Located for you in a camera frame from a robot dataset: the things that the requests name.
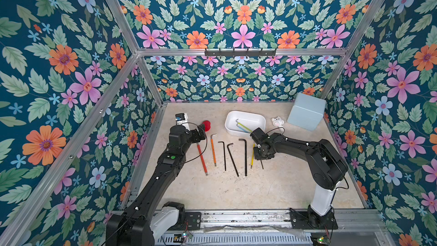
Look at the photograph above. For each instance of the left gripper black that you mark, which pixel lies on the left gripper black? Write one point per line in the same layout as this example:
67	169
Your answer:
200	132

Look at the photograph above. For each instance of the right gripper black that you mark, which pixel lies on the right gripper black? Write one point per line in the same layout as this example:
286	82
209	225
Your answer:
257	139

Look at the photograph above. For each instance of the yellow handled hex key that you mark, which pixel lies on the yellow handled hex key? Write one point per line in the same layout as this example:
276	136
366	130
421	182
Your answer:
252	157

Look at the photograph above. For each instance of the thin black hex key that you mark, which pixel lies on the thin black hex key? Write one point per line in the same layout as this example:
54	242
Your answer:
224	154

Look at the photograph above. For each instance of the large black hex key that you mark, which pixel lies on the large black hex key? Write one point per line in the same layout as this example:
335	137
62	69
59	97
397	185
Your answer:
245	156

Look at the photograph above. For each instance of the green handled hex key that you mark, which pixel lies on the green handled hex key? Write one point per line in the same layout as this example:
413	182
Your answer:
237	122

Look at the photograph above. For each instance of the medium black hex key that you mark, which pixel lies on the medium black hex key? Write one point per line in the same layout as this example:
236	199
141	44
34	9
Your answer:
232	159

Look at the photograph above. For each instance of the blue handled hex key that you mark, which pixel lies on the blue handled hex key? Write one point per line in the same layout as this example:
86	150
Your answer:
242	128

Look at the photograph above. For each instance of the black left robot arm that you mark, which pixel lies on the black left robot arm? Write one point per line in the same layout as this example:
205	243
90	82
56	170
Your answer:
139	225

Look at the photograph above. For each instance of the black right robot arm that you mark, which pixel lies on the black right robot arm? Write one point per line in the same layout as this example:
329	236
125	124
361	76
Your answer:
327	170

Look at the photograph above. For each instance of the white storage box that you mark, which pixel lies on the white storage box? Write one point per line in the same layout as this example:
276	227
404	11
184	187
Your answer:
251	120

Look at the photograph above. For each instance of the light blue box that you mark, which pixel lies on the light blue box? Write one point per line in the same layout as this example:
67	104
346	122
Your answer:
307	112

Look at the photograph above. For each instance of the red plush apple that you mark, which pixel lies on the red plush apple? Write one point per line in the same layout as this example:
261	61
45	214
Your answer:
207	125

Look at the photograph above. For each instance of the white plush bunny toy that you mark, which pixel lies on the white plush bunny toy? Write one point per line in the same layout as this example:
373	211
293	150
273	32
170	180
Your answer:
278	122

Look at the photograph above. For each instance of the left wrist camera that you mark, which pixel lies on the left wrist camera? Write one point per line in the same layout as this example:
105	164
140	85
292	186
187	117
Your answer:
182	122

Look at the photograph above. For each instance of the orange handled hex key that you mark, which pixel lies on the orange handled hex key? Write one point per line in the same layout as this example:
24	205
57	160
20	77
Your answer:
213	148

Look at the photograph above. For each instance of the red handled hex key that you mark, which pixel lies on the red handled hex key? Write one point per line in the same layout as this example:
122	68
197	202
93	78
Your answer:
201	152

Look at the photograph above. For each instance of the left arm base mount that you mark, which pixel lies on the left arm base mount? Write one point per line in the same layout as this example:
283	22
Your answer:
173	216

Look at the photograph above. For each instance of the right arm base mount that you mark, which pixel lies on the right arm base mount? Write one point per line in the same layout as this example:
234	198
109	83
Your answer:
310	220

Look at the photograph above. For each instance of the black hook rail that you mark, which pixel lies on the black hook rail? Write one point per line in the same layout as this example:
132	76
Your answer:
229	53

